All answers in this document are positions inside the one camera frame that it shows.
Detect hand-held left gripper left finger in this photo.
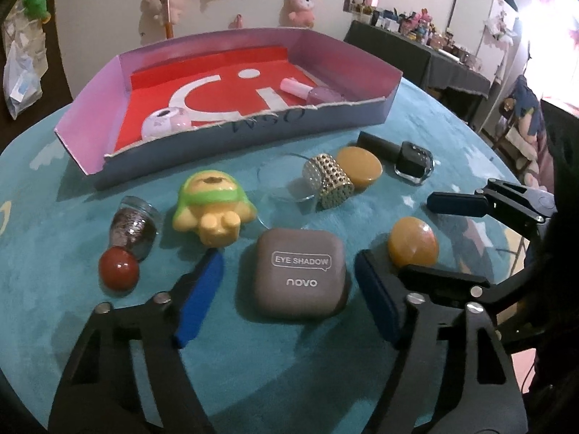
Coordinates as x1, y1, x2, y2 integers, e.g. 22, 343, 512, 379
47, 250, 225, 434

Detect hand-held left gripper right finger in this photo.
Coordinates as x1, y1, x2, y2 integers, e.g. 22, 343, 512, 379
355, 250, 528, 434

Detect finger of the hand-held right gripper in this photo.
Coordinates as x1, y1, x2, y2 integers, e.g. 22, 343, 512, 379
427, 178, 558, 237

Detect amber round disc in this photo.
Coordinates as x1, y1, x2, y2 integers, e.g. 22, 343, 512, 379
388, 217, 439, 267
335, 146, 383, 188

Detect black nail polish bottle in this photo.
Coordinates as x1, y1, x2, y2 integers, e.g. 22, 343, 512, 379
357, 131, 435, 185

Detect grey eye shadow case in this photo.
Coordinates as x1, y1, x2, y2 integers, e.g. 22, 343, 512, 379
235, 228, 350, 319

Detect glitter bottle with red cap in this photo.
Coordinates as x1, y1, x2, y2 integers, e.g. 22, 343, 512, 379
98, 195, 162, 291

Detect yellow and green toy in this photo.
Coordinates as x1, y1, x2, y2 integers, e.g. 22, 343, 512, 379
172, 168, 258, 248

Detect gold studded cylinder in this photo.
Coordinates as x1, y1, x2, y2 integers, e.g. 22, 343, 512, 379
302, 154, 354, 210

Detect clear glass jar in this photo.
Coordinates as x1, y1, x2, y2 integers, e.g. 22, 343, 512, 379
255, 154, 324, 229

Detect pink and red cardboard box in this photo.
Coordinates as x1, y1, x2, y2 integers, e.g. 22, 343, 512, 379
54, 27, 403, 191

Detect doll in blue dress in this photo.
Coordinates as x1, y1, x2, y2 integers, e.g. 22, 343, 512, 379
498, 75, 544, 177

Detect white hanging plush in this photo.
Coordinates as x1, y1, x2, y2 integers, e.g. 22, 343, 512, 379
486, 9, 521, 48

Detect table with dark cloth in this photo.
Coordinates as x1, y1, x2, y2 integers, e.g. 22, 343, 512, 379
344, 20, 492, 100

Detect pink nail polish bottle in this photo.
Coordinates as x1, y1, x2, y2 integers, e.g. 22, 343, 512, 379
279, 78, 347, 105

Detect white and pink round case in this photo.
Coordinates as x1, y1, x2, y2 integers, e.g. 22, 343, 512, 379
141, 106, 191, 140

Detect row of small bottles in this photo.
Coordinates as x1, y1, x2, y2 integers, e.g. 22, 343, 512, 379
350, 4, 487, 71

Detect pink bear plush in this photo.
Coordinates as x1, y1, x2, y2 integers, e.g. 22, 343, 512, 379
284, 0, 316, 28

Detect clear plastic bags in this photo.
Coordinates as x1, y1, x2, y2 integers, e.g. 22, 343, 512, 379
2, 22, 48, 120

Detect pale pink plush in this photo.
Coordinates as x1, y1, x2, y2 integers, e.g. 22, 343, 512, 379
144, 0, 188, 24

